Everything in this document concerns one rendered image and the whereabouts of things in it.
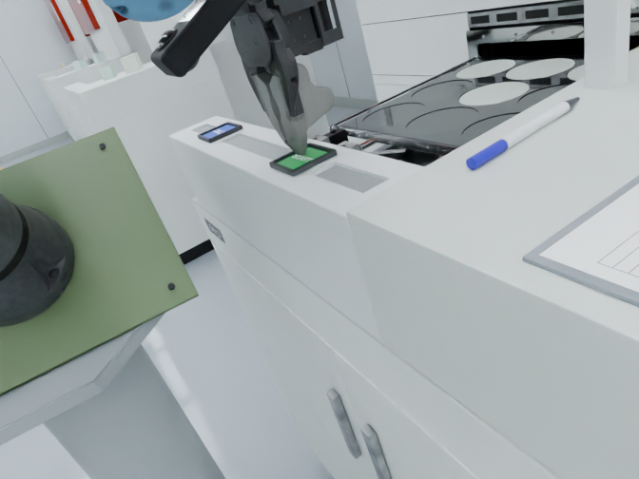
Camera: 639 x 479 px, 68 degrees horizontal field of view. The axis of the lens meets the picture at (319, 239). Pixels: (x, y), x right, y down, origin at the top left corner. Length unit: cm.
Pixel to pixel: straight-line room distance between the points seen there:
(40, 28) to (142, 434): 789
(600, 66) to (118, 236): 57
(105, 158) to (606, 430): 65
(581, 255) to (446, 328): 11
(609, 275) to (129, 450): 66
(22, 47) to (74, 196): 772
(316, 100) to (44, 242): 35
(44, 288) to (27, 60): 782
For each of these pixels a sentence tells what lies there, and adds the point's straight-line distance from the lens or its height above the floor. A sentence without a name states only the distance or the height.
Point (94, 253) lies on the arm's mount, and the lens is 67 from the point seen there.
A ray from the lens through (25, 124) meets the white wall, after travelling 844.
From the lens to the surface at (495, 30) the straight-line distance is 103.
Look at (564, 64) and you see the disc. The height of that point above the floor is 90.
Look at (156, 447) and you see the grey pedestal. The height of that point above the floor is 61.
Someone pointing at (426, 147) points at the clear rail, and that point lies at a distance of 63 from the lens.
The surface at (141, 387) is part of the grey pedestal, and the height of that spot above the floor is 71.
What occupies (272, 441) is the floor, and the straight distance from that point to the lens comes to 153.
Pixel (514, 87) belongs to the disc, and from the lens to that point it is 80.
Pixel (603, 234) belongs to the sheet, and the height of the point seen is 97.
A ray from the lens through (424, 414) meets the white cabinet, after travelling 48.
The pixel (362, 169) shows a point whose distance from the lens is 45.
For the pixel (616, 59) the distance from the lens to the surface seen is 51.
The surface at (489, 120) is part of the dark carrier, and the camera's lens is 69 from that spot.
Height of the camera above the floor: 113
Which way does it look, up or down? 29 degrees down
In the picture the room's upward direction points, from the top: 18 degrees counter-clockwise
